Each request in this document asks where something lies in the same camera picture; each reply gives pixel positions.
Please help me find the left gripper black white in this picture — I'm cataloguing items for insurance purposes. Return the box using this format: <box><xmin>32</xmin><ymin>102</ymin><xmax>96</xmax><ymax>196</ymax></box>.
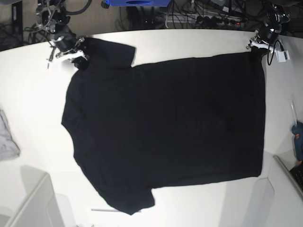
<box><xmin>246</xmin><ymin>27</ymin><xmax>281</xmax><ymax>51</ymax></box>

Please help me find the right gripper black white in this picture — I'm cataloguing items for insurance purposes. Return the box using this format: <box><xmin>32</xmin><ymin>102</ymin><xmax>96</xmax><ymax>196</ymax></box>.
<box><xmin>49</xmin><ymin>35</ymin><xmax>90</xmax><ymax>70</ymax></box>

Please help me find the black T-shirt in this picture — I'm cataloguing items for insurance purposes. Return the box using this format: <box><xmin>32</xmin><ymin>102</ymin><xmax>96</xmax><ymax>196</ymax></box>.
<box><xmin>62</xmin><ymin>38</ymin><xmax>266</xmax><ymax>215</ymax></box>

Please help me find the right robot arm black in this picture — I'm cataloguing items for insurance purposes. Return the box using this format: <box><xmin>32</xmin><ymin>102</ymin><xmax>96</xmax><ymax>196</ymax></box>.
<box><xmin>34</xmin><ymin>0</ymin><xmax>91</xmax><ymax>70</ymax></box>

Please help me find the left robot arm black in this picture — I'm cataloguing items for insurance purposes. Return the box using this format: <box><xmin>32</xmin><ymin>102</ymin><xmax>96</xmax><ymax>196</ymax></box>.
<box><xmin>246</xmin><ymin>0</ymin><xmax>290</xmax><ymax>52</ymax></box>

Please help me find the clear glue stick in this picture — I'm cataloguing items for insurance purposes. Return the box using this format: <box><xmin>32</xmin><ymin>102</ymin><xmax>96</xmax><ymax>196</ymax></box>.
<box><xmin>290</xmin><ymin>99</ymin><xmax>297</xmax><ymax>126</ymax></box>

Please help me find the blue box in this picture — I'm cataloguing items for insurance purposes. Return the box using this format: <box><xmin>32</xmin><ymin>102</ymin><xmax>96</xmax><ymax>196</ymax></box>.
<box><xmin>102</xmin><ymin>0</ymin><xmax>170</xmax><ymax>7</ymax></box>

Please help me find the black power strip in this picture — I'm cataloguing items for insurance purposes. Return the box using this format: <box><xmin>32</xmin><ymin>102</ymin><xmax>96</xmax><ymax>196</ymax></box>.
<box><xmin>165</xmin><ymin>13</ymin><xmax>246</xmax><ymax>28</ymax></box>

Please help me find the blue glue gun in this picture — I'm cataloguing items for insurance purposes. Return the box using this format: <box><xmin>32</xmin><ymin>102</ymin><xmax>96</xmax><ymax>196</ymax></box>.
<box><xmin>291</xmin><ymin>121</ymin><xmax>303</xmax><ymax>163</ymax></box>

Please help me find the grey cloth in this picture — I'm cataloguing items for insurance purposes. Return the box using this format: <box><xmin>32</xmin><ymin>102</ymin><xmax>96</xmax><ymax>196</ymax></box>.
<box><xmin>0</xmin><ymin>110</ymin><xmax>20</xmax><ymax>161</ymax></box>

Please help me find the white wrist camera left gripper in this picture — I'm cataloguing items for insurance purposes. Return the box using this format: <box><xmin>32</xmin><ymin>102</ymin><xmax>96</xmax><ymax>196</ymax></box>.
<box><xmin>275</xmin><ymin>50</ymin><xmax>290</xmax><ymax>62</ymax></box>

